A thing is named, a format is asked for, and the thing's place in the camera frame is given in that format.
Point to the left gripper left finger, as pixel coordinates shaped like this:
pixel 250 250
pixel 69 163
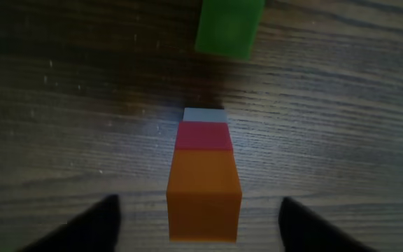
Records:
pixel 93 227

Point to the green cube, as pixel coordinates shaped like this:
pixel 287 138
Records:
pixel 227 28

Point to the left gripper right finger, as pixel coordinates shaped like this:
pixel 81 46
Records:
pixel 306 231

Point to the orange cube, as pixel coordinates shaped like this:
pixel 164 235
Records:
pixel 203 196

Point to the white cube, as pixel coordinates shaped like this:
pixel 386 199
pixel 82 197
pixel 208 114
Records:
pixel 205 115

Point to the red cube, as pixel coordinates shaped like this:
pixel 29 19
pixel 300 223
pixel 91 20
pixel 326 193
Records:
pixel 203 136

